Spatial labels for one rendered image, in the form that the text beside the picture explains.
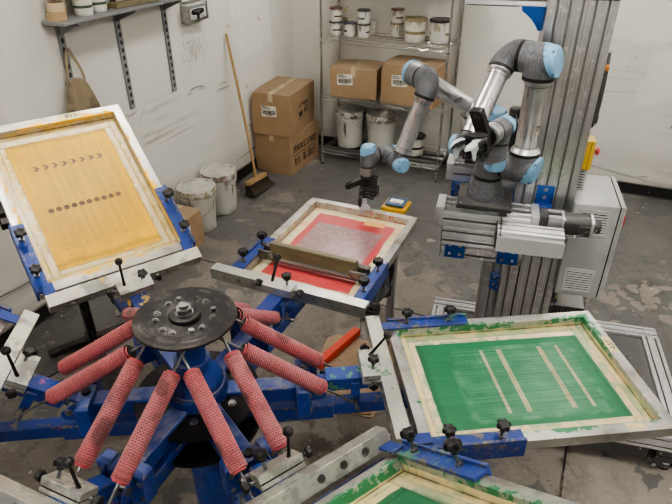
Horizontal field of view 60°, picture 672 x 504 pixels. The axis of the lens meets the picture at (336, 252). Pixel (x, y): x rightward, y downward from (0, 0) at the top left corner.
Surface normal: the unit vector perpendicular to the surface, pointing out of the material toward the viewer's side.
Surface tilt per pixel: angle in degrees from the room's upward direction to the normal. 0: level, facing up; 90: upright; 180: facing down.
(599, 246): 90
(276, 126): 91
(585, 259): 90
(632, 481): 0
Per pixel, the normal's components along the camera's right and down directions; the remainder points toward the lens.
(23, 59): 0.92, 0.21
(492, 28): -0.40, 0.48
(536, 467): 0.00, -0.85
